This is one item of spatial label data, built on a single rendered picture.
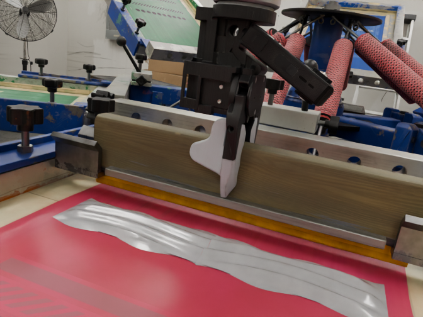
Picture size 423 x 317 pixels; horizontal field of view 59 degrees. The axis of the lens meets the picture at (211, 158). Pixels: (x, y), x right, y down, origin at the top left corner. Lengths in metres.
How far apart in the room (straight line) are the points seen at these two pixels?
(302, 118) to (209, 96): 0.31
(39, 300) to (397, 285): 0.34
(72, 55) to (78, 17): 0.52
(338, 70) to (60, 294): 0.81
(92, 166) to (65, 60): 5.47
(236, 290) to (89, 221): 0.19
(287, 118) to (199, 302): 0.44
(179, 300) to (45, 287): 0.11
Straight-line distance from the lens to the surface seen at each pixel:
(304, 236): 0.47
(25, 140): 0.55
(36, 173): 0.55
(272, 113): 0.71
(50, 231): 0.44
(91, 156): 0.52
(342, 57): 1.03
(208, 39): 0.44
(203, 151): 0.44
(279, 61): 0.41
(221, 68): 0.42
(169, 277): 0.37
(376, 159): 0.65
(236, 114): 0.40
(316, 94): 0.41
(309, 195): 0.44
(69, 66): 5.98
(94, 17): 5.72
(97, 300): 0.34
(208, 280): 0.37
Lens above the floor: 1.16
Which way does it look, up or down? 16 degrees down
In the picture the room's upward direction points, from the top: 8 degrees clockwise
